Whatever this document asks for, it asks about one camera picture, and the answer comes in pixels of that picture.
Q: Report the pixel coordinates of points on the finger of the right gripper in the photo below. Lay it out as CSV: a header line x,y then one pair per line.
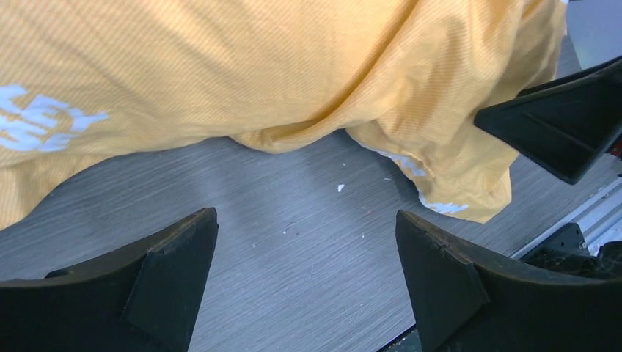
x,y
565,125

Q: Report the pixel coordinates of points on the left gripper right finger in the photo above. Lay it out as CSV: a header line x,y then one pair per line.
x,y
468,298

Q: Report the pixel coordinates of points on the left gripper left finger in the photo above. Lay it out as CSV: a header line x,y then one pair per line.
x,y
144,296

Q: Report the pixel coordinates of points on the yellow printed pillowcase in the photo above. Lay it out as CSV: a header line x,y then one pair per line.
x,y
83,81

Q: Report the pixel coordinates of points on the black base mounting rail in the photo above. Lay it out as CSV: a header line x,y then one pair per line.
x,y
566,251

